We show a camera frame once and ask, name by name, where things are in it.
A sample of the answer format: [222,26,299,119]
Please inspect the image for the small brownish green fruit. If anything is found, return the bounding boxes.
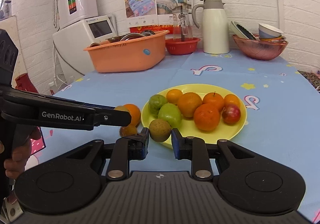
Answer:
[149,118,171,143]

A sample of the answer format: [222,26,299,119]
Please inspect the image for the orange tangerine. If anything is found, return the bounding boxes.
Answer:
[193,104,220,131]

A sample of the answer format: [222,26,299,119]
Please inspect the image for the small green guava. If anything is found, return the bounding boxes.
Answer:
[148,94,168,118]

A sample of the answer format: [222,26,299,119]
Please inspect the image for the large green guava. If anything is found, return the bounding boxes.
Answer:
[158,103,182,128]

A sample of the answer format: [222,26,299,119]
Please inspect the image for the red apple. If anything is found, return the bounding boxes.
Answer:
[222,104,241,125]

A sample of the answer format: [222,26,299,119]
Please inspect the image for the large orange with stem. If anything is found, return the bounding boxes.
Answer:
[202,92,225,112]

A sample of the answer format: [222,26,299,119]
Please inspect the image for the small orange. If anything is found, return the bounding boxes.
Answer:
[224,94,240,108]
[166,89,183,105]

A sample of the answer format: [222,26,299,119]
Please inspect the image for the person left hand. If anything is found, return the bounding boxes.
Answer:
[4,128,42,179]

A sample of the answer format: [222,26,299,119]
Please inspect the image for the small yellowish fruit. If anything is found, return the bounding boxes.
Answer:
[119,125,137,137]

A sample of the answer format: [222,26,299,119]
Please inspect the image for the red thermos flask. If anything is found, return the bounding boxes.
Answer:
[15,73,38,93]

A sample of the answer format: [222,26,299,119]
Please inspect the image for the yellow plastic plate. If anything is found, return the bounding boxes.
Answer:
[141,84,247,144]

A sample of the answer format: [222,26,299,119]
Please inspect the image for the orange plastic basin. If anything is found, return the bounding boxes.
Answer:
[85,30,169,73]

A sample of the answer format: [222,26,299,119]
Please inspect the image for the steel bowls in basin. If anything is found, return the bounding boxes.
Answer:
[89,30,155,48]

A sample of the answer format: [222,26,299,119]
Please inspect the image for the white countertop appliance with screen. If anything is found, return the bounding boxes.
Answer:
[53,14,118,84]

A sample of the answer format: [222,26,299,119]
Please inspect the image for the red plastic basket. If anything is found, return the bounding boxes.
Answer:
[165,37,200,55]

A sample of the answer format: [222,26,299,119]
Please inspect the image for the blue cartoon tablecloth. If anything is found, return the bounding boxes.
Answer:
[57,51,319,222]

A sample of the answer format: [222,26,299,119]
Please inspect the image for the clear glass pitcher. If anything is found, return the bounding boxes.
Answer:
[172,6,193,42]

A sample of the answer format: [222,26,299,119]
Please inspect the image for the white thermos jug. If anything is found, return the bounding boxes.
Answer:
[191,0,229,55]

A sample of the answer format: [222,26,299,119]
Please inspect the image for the pink glass bowl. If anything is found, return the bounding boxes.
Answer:
[232,35,288,61]

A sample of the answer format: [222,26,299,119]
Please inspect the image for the white tilted dish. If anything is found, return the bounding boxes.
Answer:
[230,21,256,40]

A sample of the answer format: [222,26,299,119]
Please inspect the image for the white blue ceramic bowl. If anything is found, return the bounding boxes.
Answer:
[259,23,283,39]

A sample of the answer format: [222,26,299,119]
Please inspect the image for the white wall water purifier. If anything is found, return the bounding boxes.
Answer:
[53,0,98,29]

